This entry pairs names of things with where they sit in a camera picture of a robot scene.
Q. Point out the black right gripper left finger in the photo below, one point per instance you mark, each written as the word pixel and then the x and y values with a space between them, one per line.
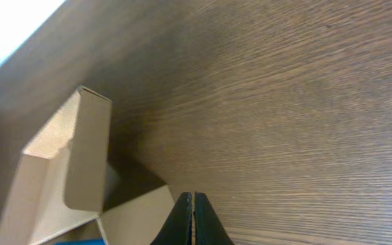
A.
pixel 177 229

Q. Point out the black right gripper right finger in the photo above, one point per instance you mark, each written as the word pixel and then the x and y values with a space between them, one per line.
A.
pixel 208 227

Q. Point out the brown cardboard box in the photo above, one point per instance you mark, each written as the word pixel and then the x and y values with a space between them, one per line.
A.
pixel 59 184

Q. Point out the blue plastic case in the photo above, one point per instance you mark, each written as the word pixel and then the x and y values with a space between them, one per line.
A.
pixel 83 242

